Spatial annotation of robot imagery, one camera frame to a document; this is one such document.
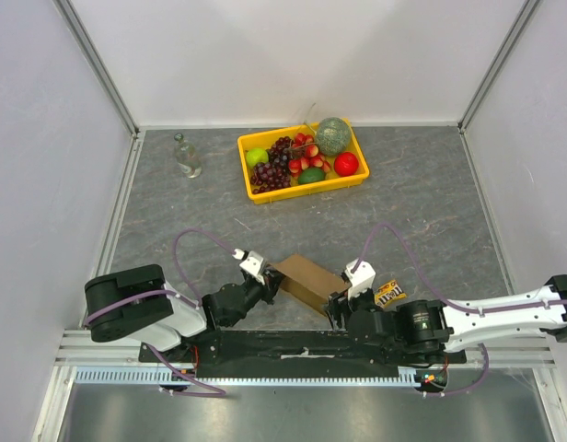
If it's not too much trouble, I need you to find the brown cardboard box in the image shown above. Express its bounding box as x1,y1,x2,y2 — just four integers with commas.
272,254,348,316

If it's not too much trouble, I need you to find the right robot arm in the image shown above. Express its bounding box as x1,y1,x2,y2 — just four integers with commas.
324,274,567,366

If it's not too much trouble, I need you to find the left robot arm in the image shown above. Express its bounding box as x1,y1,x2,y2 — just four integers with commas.
84,264,284,362

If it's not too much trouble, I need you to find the yellow candy bag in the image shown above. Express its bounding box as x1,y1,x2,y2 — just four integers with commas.
374,279,407,308

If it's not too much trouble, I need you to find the dark purple grape bunch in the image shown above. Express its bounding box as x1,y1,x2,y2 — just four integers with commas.
248,136,292,194

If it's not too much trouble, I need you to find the green lime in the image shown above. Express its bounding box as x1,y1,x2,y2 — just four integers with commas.
297,168,326,185

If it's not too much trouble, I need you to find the yellow plastic tray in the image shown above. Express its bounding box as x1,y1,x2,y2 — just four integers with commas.
237,118,370,204

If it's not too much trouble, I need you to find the green apple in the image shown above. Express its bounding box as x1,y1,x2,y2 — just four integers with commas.
245,147,270,169

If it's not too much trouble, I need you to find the red strawberry cluster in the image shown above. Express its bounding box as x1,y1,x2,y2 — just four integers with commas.
288,133,331,178

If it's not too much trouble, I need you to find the red apple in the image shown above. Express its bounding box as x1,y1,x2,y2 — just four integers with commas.
333,152,359,177

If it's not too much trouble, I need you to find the clear glass bottle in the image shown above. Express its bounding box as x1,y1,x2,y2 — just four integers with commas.
174,133,202,179

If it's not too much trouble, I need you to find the green netted melon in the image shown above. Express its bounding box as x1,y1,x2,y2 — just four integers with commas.
315,117,352,157

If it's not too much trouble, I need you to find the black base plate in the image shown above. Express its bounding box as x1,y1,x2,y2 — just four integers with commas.
160,331,467,367

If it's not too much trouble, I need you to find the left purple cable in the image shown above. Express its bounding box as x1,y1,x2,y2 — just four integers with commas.
83,227,241,398

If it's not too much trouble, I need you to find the grey slotted cable duct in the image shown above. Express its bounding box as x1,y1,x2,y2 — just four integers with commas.
75,366,446,388

